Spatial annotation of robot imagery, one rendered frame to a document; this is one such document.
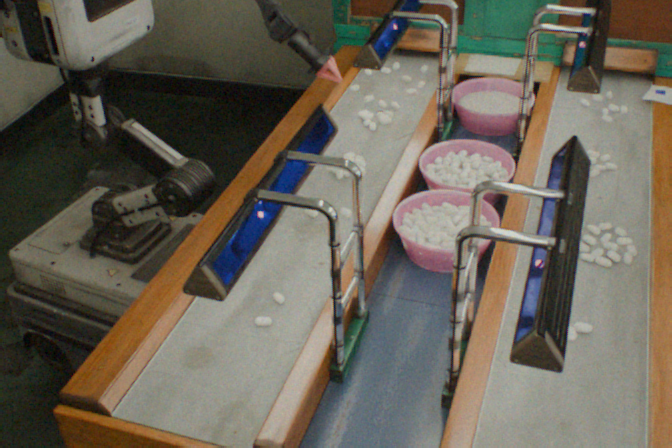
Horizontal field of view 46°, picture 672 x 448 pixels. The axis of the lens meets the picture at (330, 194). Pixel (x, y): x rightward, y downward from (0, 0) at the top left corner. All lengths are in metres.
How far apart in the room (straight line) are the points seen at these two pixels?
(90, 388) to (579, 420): 0.95
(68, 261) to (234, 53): 2.03
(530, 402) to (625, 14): 1.57
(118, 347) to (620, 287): 1.12
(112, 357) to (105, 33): 0.83
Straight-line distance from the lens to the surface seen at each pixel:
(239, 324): 1.77
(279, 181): 1.58
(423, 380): 1.73
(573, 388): 1.67
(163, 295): 1.85
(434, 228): 2.03
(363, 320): 1.80
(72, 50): 2.05
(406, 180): 2.17
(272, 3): 2.53
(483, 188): 1.52
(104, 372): 1.70
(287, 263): 1.92
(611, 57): 2.82
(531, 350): 1.24
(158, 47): 4.46
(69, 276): 2.47
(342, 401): 1.69
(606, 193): 2.24
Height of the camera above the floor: 1.93
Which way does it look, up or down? 33 degrees down
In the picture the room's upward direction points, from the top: 2 degrees counter-clockwise
